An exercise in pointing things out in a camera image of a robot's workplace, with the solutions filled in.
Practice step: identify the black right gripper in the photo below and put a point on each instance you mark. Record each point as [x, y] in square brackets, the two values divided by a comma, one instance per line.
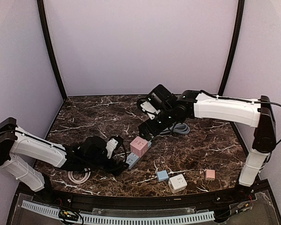
[153, 125]

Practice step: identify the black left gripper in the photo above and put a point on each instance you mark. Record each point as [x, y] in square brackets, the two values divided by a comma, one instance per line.
[114, 164]

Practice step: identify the pink cube socket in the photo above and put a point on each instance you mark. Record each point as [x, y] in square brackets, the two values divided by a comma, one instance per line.
[139, 146]

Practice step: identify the blue cube plug adapter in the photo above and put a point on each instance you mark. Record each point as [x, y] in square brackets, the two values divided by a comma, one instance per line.
[162, 175]

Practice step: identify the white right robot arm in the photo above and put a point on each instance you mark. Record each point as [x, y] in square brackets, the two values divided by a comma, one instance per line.
[165, 110]

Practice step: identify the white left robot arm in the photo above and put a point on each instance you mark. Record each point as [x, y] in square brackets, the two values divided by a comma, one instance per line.
[14, 142]

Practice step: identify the small pink charger plug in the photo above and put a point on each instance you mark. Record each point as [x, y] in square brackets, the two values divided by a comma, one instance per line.
[210, 174]

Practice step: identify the small circuit board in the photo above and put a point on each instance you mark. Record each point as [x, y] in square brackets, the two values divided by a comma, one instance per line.
[68, 215]

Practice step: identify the white cube socket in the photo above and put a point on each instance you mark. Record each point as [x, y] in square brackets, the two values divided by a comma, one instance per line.
[177, 183]

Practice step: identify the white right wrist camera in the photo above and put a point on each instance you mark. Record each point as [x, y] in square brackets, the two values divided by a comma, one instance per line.
[147, 108]

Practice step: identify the black right corner post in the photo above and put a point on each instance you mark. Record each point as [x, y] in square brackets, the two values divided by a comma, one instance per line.
[233, 46]

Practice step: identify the black corner post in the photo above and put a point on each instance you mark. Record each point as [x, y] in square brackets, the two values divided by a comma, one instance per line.
[233, 46]
[49, 47]

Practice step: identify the black left corner post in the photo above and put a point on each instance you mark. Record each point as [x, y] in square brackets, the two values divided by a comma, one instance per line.
[49, 47]

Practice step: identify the white slotted cable duct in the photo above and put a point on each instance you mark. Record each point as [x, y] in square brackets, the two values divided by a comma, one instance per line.
[185, 216]

